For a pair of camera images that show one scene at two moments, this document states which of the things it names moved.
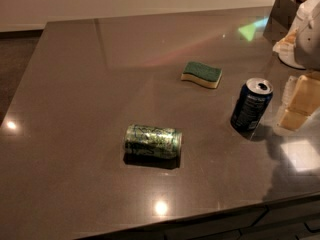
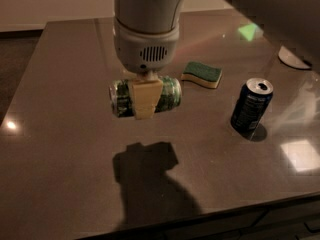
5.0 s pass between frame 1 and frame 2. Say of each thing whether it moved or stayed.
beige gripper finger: moved
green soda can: moved
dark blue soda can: stayed
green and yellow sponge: stayed
